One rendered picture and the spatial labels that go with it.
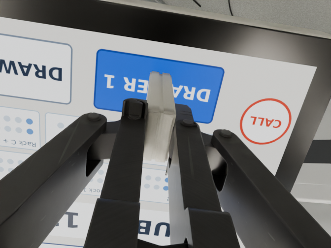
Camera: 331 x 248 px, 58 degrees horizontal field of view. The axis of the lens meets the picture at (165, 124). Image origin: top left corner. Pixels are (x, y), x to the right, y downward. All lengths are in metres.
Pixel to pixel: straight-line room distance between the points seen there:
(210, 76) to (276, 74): 0.05
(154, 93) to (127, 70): 0.06
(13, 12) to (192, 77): 0.13
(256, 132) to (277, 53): 0.06
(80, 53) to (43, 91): 0.04
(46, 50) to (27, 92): 0.04
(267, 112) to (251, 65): 0.04
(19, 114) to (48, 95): 0.03
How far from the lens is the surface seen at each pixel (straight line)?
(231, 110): 0.24
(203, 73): 0.22
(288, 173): 0.29
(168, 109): 0.15
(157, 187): 0.27
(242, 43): 0.22
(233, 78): 0.23
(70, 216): 0.30
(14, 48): 0.24
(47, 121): 0.25
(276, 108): 0.25
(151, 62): 0.22
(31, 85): 0.24
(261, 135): 0.26
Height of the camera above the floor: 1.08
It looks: 14 degrees down
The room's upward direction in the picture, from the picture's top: 174 degrees counter-clockwise
